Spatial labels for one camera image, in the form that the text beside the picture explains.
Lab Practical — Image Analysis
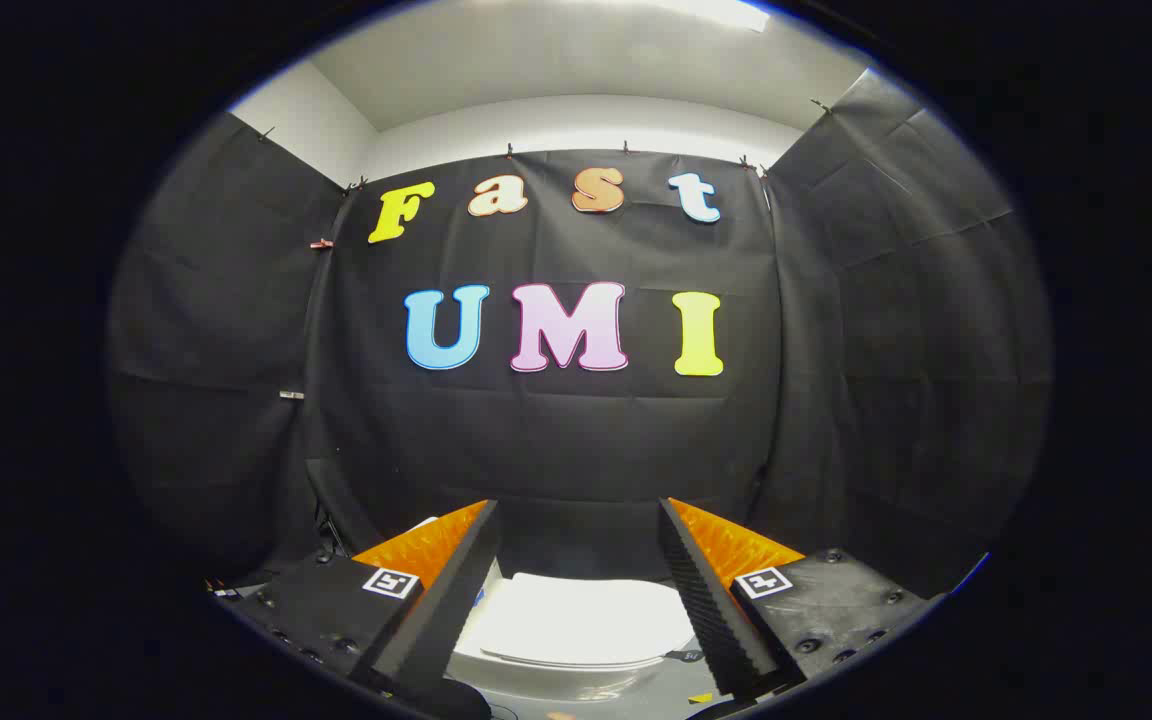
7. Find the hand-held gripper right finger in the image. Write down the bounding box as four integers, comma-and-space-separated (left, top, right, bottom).
658, 497, 947, 701

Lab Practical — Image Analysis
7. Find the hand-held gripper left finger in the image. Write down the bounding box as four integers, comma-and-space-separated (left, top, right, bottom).
206, 498, 502, 701

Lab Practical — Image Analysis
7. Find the black backdrop cloth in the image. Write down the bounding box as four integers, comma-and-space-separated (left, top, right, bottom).
106, 70, 1052, 601

